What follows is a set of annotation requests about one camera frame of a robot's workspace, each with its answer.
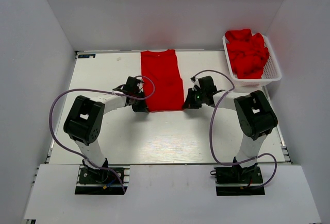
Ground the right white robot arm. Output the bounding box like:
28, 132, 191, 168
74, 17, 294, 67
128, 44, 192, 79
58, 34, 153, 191
182, 76, 278, 182

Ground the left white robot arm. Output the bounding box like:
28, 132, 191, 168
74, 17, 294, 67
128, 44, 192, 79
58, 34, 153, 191
63, 75, 155, 182

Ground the blue label sticker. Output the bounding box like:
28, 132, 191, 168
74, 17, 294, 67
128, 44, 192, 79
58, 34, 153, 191
78, 54, 96, 58

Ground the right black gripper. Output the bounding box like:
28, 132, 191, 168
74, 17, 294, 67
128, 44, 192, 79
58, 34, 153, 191
183, 88, 207, 109

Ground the white plastic basket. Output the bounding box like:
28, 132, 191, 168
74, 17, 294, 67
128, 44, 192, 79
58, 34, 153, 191
222, 35, 282, 87

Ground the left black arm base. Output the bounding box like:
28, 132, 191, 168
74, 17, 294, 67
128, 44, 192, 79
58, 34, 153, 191
75, 165, 125, 196

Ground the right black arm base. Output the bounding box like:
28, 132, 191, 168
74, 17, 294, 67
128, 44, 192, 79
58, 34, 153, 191
210, 166, 265, 196

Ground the pile of red shirts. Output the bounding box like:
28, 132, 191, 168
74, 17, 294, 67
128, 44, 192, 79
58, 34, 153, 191
225, 29, 270, 79

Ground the red t shirt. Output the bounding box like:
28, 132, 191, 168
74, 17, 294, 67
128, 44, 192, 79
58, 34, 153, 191
141, 49, 184, 112

